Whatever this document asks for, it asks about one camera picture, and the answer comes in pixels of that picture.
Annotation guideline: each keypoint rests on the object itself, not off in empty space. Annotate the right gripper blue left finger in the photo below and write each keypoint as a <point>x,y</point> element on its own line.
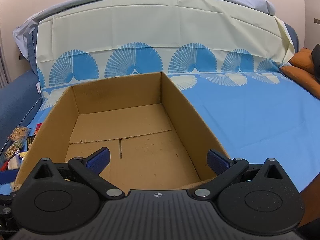
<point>98,161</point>

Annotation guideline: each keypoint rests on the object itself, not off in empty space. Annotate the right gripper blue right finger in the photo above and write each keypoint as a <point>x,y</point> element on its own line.
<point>218,162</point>

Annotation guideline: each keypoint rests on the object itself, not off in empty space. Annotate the brown cardboard box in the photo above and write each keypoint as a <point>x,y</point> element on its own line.
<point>156,138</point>

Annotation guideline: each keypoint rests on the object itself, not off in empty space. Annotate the blue fan-pattern sofa cover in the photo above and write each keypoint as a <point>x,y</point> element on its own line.
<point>227,59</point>

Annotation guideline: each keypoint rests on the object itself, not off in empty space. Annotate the orange cushion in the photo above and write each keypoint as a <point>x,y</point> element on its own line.
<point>301,70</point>

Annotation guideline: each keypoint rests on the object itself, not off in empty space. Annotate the black cloth on cushion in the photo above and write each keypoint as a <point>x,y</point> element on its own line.
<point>315,54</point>

